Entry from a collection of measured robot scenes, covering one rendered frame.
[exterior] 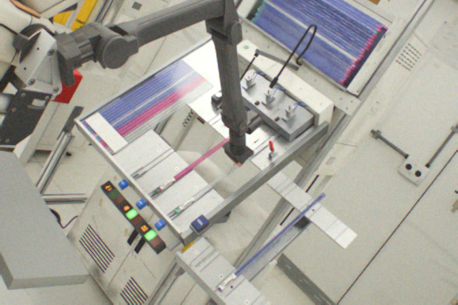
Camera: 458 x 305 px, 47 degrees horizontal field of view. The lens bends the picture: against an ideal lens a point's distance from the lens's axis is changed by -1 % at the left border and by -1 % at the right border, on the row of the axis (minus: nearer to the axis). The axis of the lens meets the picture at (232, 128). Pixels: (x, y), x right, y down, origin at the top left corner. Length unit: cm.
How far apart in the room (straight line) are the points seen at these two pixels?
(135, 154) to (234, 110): 51
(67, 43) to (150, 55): 347
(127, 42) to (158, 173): 82
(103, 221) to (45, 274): 98
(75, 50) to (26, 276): 64
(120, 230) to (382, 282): 182
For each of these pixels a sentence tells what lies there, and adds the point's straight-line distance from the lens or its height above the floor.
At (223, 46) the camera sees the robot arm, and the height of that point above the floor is 134.
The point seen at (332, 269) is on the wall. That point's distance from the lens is 369.
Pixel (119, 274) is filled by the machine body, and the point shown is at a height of 19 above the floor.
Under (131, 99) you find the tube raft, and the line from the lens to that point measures 219.
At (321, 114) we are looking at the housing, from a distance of 200.
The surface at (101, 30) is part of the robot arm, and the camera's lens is 124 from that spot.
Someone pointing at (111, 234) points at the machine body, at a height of 29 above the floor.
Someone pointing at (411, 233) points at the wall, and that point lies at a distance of 350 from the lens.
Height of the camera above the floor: 153
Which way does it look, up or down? 14 degrees down
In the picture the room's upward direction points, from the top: 33 degrees clockwise
